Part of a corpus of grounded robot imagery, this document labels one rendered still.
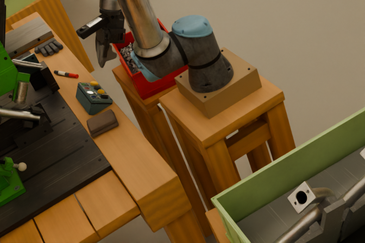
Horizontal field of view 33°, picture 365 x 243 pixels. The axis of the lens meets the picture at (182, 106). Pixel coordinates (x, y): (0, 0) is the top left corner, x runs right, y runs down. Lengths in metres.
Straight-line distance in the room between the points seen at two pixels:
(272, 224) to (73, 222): 0.58
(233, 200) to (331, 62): 2.00
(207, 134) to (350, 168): 0.47
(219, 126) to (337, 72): 1.57
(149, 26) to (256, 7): 2.44
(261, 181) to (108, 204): 0.47
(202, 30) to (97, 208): 0.62
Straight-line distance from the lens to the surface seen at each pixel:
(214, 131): 1.93
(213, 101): 1.96
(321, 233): 1.35
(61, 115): 2.21
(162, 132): 2.34
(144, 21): 1.76
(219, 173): 2.03
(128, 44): 2.49
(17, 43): 2.28
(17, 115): 2.13
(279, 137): 2.10
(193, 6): 4.42
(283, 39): 3.77
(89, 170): 1.92
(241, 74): 1.99
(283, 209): 1.65
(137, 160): 1.87
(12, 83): 2.14
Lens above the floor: 2.09
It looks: 37 degrees down
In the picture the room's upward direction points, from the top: 22 degrees counter-clockwise
